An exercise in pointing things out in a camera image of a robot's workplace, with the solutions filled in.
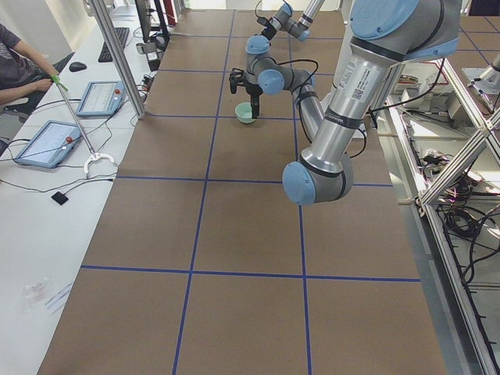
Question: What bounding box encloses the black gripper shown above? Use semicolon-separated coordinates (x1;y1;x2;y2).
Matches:
245;81;263;119
261;23;277;40

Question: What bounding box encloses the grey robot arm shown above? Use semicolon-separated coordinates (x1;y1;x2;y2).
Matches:
257;0;324;41
242;1;461;205

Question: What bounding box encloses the light green ceramic bowl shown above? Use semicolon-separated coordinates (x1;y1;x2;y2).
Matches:
234;102;255;124

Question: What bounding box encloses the black computer monitor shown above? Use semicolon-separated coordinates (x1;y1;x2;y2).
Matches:
134;0;170;52

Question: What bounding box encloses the black keyboard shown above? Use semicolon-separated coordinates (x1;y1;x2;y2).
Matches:
97;27;130;63

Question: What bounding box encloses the far blue teach pendant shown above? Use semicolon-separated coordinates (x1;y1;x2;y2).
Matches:
76;81;125;118

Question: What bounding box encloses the blue teach pendant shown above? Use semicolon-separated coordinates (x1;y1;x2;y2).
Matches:
76;81;125;118
14;120;81;169

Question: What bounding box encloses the black computer mouse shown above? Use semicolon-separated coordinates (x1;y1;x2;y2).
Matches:
69;62;87;73

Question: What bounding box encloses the long metal grabber stick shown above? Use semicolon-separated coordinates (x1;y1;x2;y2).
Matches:
50;74;116;178

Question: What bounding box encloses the near blue teach pendant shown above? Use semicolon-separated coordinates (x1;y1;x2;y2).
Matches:
14;120;81;169

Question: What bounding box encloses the small black square pad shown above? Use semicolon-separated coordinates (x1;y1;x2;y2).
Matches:
51;191;69;205

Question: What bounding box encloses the seated person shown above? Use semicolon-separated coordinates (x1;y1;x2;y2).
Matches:
1;24;74;115

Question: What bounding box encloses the clear plastic bag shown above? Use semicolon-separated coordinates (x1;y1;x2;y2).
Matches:
21;276;53;313

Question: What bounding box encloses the aluminium frame post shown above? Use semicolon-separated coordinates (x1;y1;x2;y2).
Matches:
88;0;145;120

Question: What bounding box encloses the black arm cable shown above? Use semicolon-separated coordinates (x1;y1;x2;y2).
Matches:
269;58;448;165

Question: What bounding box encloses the aluminium side rack frame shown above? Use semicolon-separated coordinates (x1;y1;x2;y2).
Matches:
374;15;500;375

